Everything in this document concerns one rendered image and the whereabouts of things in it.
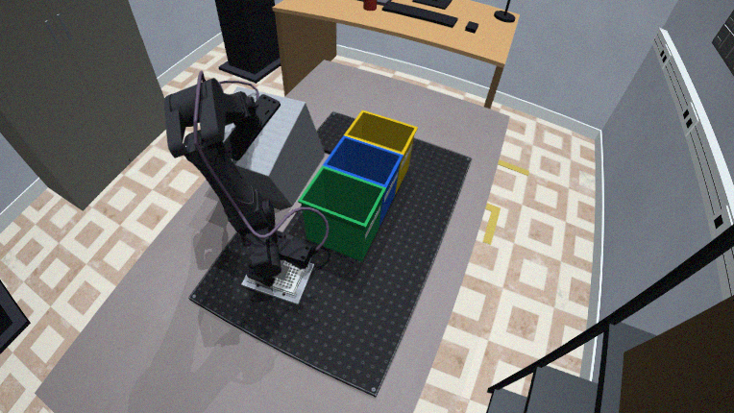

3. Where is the blue bin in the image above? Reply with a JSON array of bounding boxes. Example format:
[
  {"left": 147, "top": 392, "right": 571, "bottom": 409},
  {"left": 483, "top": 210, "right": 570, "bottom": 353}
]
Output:
[{"left": 323, "top": 135, "right": 404, "bottom": 225}]

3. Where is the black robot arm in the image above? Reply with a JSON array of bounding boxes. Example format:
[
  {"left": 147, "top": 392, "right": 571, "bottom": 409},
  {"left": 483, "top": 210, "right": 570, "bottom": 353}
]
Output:
[{"left": 164, "top": 78, "right": 312, "bottom": 278}]

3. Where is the green open-top bin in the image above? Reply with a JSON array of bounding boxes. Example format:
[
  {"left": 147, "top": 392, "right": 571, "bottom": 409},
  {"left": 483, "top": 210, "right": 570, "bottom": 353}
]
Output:
[{"left": 298, "top": 165, "right": 386, "bottom": 261}]

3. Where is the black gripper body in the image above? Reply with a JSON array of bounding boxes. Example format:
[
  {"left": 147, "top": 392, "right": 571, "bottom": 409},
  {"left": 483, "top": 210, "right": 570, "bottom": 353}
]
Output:
[{"left": 247, "top": 234, "right": 293, "bottom": 282}]

